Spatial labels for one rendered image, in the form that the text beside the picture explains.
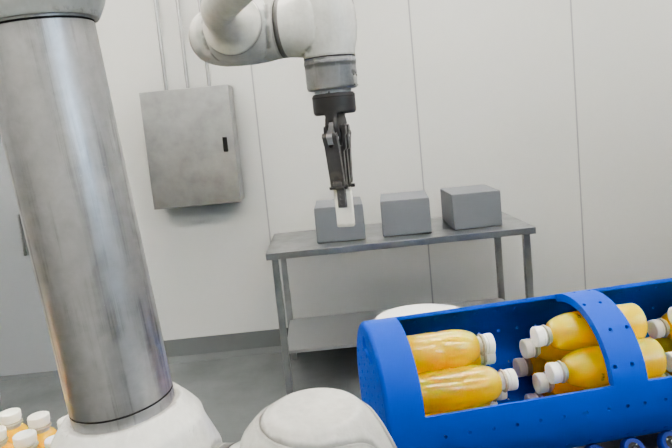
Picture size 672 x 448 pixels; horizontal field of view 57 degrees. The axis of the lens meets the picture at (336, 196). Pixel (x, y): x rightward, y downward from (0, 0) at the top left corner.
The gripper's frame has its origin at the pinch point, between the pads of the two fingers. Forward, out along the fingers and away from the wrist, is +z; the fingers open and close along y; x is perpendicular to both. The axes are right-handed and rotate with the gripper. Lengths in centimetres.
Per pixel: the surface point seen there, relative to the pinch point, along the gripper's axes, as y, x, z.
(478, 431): -5.6, -20.6, 39.0
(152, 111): 276, 191, -33
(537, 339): 11.9, -32.2, 29.6
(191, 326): 296, 195, 125
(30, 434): -19, 56, 34
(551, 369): 7.9, -34.0, 33.9
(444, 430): -8.0, -15.2, 37.7
